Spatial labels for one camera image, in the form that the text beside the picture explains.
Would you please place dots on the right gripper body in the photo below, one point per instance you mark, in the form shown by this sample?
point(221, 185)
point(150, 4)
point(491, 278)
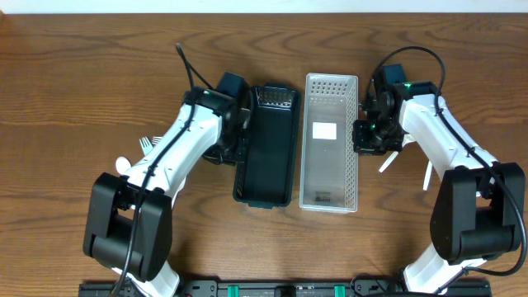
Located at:
point(377, 138)

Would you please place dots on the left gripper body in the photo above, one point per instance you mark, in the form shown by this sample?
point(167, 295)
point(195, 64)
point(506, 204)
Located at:
point(225, 153)

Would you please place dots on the white spoon long diagonal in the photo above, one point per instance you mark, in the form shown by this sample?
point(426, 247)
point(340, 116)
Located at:
point(392, 158)

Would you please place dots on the white spoon small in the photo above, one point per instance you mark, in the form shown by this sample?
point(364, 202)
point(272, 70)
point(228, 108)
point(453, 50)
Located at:
point(427, 176)

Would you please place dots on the clear plastic basket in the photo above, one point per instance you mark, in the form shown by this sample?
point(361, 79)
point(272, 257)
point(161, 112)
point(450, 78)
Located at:
point(329, 166)

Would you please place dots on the black plastic basket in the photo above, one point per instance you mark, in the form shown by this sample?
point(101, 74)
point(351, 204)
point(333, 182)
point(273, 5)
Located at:
point(264, 178)

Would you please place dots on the mint green plastic fork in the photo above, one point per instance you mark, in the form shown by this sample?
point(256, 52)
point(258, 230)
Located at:
point(146, 145)

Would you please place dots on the white fork pointing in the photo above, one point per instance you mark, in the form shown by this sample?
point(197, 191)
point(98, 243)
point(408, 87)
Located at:
point(155, 140)

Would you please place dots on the white fork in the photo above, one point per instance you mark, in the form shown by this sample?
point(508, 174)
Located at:
point(178, 194)

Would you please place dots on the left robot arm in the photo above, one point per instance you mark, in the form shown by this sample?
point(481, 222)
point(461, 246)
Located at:
point(129, 219)

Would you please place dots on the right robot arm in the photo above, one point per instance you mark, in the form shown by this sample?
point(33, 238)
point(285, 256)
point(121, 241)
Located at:
point(477, 216)

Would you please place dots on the white spoon left side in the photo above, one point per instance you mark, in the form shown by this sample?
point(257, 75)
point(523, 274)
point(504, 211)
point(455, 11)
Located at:
point(122, 165)

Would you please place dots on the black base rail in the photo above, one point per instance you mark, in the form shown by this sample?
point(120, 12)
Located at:
point(362, 286)

